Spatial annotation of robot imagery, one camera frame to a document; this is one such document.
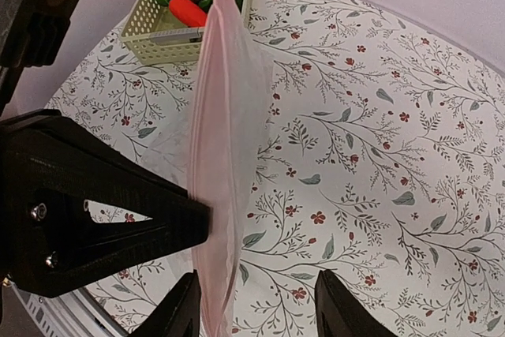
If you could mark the toy small green cucumber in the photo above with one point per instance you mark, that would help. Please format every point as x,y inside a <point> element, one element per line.
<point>205,5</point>

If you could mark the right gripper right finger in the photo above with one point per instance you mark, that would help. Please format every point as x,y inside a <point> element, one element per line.
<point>340,314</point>

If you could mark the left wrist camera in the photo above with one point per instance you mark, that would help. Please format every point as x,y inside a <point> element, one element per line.
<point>32,32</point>

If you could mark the floral table mat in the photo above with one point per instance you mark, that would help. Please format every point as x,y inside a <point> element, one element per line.
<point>384,164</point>

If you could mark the toy carrot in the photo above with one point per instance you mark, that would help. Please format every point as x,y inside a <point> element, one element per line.
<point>188,13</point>

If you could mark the clear zip top bag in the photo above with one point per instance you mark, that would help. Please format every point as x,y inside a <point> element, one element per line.
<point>212,153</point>

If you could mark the cream plastic basket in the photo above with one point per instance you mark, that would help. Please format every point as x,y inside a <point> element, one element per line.
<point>155,36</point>

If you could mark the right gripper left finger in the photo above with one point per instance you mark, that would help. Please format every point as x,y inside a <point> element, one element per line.
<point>178,314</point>

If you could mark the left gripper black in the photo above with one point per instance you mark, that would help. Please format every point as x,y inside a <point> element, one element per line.
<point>69,217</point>

